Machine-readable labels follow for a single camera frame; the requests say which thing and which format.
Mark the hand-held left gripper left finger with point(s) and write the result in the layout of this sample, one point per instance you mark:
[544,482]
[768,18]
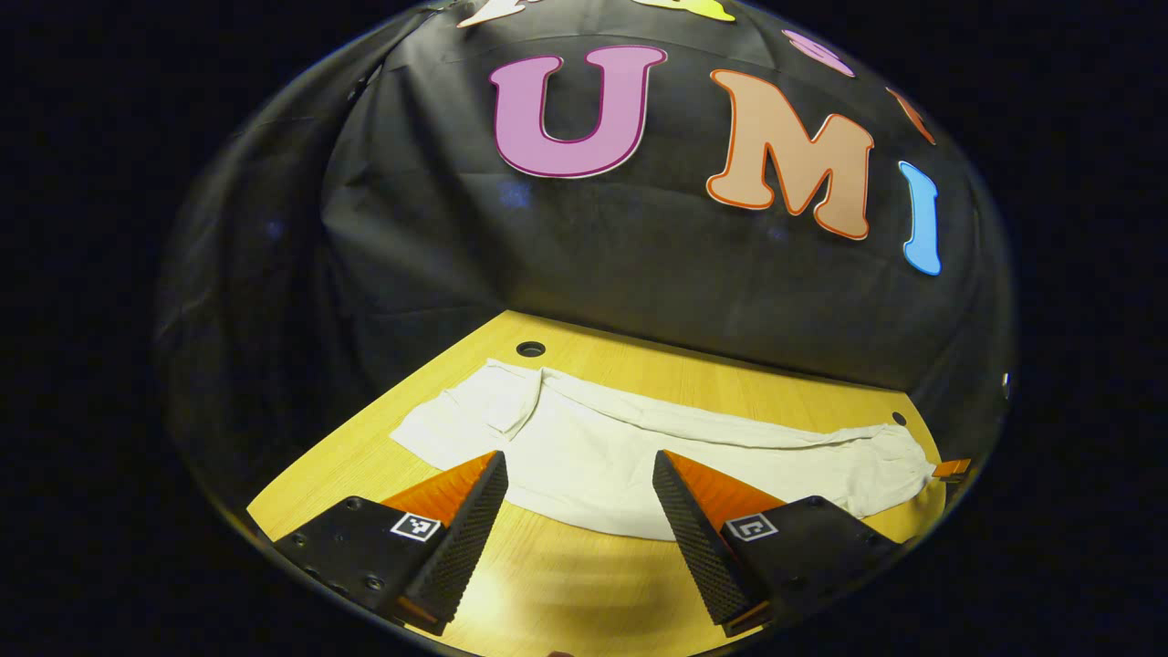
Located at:
[465,547]

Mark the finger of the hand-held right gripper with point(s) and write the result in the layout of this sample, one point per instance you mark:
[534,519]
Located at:
[952,469]

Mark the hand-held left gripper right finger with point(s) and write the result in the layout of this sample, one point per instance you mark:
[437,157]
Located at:
[698,547]

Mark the off-white jeans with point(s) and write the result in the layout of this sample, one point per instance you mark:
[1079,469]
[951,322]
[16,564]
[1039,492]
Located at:
[593,456]

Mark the black backdrop cloth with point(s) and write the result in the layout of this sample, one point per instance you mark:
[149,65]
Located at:
[593,255]

